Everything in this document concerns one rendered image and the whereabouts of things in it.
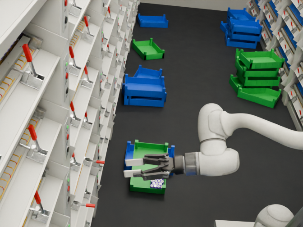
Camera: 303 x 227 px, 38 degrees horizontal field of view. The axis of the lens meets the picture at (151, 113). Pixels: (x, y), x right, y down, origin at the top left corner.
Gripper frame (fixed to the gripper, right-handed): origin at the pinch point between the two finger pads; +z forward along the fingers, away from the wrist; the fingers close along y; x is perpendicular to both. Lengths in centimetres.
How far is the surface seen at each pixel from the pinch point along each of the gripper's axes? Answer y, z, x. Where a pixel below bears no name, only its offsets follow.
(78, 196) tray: -6.1, 22.2, -7.7
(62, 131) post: -40, 9, 46
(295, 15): 213, -113, -25
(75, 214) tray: -15.5, 21.9, -7.9
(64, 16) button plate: -35, 3, 75
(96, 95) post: 30.4, 15.7, 17.2
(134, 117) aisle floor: 131, 17, -59
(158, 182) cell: 54, -3, -55
